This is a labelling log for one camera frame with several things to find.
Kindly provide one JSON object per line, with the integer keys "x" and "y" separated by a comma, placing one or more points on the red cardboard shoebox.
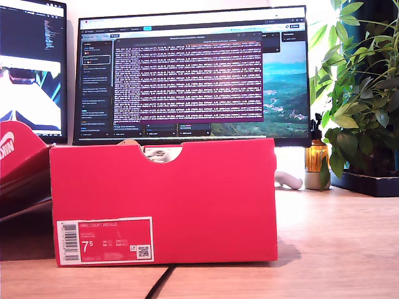
{"x": 187, "y": 202}

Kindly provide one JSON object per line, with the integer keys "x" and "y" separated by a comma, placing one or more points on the pale round pot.
{"x": 312, "y": 181}

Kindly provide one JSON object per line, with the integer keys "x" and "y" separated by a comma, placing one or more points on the red shoebox lid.
{"x": 22, "y": 162}

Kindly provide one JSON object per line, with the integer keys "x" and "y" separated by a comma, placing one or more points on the small black computer monitor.
{"x": 31, "y": 37}

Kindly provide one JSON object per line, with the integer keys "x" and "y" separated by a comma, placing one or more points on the black planter tray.
{"x": 368, "y": 185}

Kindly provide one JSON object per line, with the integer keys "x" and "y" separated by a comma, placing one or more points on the tan cardboard insert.
{"x": 129, "y": 143}

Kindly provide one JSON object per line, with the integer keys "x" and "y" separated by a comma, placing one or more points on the large black computer monitor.
{"x": 187, "y": 78}

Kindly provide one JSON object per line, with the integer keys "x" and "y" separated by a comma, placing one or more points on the amber pump bottle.
{"x": 315, "y": 154}

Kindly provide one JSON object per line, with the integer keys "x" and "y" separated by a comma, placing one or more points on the green leafy houseplant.
{"x": 358, "y": 93}

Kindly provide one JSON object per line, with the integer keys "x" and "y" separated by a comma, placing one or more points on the white game controller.
{"x": 291, "y": 182}

